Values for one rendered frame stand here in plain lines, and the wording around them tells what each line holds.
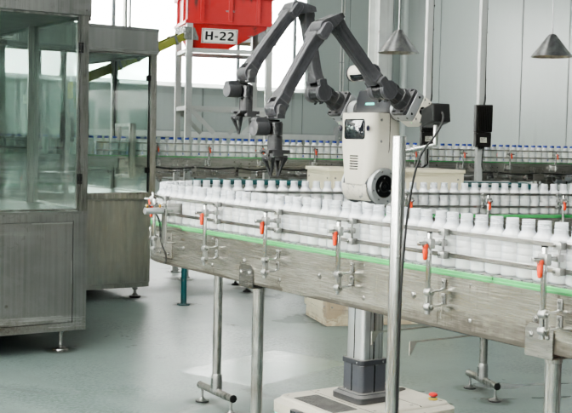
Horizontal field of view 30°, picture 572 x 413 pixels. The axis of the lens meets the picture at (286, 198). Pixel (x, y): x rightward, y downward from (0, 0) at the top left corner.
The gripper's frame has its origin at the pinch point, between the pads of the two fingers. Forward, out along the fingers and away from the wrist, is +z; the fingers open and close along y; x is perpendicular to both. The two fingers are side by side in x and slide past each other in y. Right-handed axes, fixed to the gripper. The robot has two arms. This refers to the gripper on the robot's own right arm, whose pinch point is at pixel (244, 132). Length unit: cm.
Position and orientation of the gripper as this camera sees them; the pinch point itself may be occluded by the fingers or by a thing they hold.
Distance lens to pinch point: 450.1
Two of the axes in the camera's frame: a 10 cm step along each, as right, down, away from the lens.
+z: -0.3, 10.0, 0.5
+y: -8.3, 0.0, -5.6
